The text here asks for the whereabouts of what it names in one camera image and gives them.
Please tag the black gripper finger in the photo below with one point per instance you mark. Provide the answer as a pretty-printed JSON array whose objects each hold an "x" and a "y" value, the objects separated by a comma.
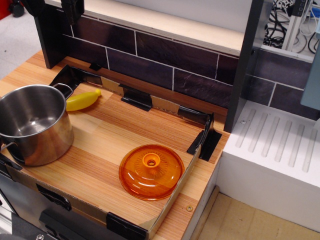
[
  {"x": 34, "y": 7},
  {"x": 73, "y": 10}
]

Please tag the stainless steel pot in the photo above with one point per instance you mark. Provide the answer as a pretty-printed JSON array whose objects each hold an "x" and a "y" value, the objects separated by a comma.
[{"x": 34, "y": 125}]

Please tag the orange transparent pot lid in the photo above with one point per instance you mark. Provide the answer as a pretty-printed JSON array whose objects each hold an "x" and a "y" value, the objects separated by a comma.
[{"x": 150, "y": 172}]

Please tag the cardboard fence with black tape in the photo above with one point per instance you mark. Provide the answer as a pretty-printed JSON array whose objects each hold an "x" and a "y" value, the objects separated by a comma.
[{"x": 79, "y": 196}]

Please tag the black caster wheel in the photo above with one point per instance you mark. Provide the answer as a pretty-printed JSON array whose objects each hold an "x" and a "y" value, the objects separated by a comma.
[{"x": 16, "y": 8}]

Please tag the yellow plastic squeeze bottle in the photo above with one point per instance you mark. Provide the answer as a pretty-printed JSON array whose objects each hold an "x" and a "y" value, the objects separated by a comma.
[{"x": 82, "y": 101}]

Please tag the white dish drainer block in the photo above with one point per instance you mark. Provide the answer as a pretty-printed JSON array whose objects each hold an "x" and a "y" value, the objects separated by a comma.
[{"x": 271, "y": 162}]

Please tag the grey-blue box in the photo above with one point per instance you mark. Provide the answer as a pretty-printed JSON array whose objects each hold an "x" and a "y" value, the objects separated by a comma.
[{"x": 311, "y": 93}]

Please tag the dark grey shelf frame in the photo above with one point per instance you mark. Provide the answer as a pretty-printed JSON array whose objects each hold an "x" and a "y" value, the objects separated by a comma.
[{"x": 199, "y": 65}]

